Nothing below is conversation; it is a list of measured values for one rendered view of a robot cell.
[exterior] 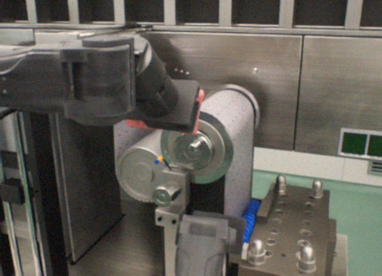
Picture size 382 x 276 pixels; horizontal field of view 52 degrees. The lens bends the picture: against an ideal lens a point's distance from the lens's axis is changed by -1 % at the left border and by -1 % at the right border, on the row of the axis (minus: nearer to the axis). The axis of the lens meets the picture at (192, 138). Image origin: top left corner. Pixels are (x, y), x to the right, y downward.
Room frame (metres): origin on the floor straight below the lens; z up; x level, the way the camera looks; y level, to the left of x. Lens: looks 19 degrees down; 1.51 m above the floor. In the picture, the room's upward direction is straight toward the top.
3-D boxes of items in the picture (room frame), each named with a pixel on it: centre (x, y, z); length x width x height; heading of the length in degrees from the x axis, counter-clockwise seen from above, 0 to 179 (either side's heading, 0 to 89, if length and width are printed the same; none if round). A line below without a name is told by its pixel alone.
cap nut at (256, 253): (0.65, -0.13, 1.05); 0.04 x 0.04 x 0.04
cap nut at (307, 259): (0.63, -0.22, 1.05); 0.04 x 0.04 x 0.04
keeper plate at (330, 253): (0.78, -0.32, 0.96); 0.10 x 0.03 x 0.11; 160
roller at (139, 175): (0.86, 0.06, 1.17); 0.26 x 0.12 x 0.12; 160
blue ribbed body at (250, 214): (0.79, -0.13, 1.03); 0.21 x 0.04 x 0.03; 160
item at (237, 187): (0.80, -0.10, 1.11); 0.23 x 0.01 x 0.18; 160
